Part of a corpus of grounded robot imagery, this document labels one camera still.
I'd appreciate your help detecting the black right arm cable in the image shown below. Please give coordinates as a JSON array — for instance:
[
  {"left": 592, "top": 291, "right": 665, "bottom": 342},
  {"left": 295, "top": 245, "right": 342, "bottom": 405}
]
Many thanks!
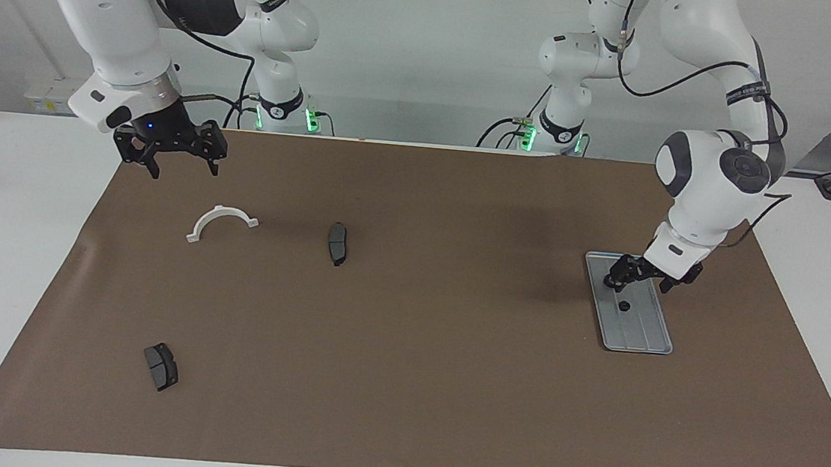
[{"left": 138, "top": 0, "right": 271, "bottom": 134}]

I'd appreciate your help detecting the white curved plastic bracket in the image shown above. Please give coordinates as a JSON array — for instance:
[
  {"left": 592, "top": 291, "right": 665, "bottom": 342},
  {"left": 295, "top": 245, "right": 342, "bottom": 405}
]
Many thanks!
[{"left": 185, "top": 202, "right": 262, "bottom": 249}]

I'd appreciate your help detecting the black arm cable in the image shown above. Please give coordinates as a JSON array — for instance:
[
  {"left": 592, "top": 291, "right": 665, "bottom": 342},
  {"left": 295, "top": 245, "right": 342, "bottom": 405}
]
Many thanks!
[
  {"left": 138, "top": 0, "right": 271, "bottom": 134},
  {"left": 599, "top": 0, "right": 809, "bottom": 252}
]

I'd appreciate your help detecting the black base cable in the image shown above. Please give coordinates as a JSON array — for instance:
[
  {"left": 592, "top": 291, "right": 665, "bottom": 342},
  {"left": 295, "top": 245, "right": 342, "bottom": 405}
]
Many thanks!
[
  {"left": 233, "top": 91, "right": 263, "bottom": 132},
  {"left": 477, "top": 82, "right": 553, "bottom": 154}
]

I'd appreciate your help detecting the long grey brake pad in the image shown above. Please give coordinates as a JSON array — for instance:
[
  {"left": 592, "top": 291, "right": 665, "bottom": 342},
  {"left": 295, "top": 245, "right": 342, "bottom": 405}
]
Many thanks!
[{"left": 326, "top": 221, "right": 351, "bottom": 268}]

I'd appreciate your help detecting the brown table mat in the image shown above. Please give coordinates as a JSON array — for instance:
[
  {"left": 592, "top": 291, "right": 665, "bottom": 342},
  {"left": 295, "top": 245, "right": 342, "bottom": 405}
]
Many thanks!
[{"left": 0, "top": 107, "right": 831, "bottom": 467}]

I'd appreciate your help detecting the silver metal tray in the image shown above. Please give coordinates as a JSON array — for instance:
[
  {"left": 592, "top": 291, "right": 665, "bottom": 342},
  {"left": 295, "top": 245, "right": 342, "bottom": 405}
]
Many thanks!
[{"left": 577, "top": 250, "right": 682, "bottom": 358}]

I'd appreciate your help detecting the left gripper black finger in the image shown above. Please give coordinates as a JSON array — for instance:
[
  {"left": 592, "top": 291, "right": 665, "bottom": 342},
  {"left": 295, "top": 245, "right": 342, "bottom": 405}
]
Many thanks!
[
  {"left": 659, "top": 259, "right": 704, "bottom": 297},
  {"left": 609, "top": 255, "right": 644, "bottom": 286}
]

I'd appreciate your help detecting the short grey brake pad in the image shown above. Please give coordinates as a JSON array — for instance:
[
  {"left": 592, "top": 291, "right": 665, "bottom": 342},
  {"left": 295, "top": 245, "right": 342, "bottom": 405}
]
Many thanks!
[{"left": 139, "top": 341, "right": 182, "bottom": 394}]

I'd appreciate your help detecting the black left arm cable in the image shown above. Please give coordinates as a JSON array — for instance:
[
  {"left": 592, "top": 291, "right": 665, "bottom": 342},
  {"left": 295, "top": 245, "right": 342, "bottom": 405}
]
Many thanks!
[{"left": 599, "top": 0, "right": 809, "bottom": 252}]

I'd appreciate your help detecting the white wall socket box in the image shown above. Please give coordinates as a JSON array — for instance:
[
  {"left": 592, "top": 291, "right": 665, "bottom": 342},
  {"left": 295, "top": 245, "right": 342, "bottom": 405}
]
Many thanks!
[{"left": 22, "top": 73, "right": 84, "bottom": 117}]

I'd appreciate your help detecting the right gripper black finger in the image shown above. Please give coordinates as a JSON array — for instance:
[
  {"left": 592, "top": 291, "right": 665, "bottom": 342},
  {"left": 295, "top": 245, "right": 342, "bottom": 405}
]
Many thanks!
[
  {"left": 110, "top": 124, "right": 166, "bottom": 181},
  {"left": 191, "top": 119, "right": 232, "bottom": 177}
]

